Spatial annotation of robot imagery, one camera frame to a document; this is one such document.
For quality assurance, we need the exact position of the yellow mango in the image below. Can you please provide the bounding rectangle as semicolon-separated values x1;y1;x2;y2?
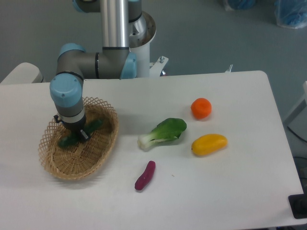
191;134;228;156

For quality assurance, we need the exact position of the green bok choy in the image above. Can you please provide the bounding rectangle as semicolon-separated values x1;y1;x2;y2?
137;118;187;150

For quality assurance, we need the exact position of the orange tangerine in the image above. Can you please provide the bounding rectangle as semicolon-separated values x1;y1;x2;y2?
190;98;212;119

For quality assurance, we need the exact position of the woven wicker basket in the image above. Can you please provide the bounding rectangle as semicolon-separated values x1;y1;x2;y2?
38;97;119;180

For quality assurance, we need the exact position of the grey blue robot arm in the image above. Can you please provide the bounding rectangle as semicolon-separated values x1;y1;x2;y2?
49;0;142;142

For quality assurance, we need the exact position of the blue plastic bag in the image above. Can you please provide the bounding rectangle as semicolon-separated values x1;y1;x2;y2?
274;0;307;29
222;0;257;11

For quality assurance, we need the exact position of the black device at edge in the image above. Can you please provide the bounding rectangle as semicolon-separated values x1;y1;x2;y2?
288;194;307;219

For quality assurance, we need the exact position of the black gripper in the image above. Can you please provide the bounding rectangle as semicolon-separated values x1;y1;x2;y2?
54;114;91;143

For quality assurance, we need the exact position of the green cucumber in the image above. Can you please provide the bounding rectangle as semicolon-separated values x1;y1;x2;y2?
58;119;103;148

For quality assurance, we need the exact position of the blue plastic bag right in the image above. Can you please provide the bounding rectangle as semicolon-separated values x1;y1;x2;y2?
274;0;307;29

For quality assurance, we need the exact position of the white furniture at right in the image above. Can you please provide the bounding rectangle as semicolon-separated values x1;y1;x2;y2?
283;81;307;125

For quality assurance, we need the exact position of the purple sweet potato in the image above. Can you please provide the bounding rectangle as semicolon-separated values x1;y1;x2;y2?
134;161;156;191

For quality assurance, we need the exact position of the blue plastic bag left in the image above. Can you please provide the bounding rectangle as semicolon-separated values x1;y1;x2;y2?
222;0;257;11

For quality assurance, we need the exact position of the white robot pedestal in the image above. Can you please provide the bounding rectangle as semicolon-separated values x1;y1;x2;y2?
129;11;168;78

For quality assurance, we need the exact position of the white chair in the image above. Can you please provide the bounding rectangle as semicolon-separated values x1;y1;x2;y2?
1;62;46;85

